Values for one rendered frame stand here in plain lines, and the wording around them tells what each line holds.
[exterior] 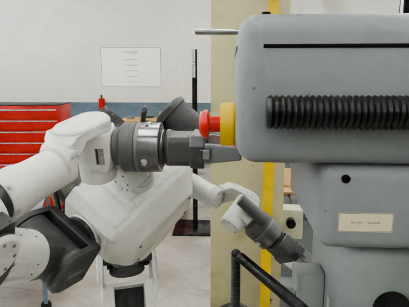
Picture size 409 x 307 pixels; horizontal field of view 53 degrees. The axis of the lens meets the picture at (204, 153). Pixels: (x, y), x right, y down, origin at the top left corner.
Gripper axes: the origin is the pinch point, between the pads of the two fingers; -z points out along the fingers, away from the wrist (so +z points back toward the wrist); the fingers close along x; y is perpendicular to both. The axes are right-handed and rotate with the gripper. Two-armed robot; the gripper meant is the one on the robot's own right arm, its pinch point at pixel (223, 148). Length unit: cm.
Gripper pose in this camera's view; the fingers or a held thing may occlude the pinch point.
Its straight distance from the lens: 72.5
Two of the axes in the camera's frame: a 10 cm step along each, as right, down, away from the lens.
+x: 0.6, -1.9, 9.8
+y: 0.0, 9.8, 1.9
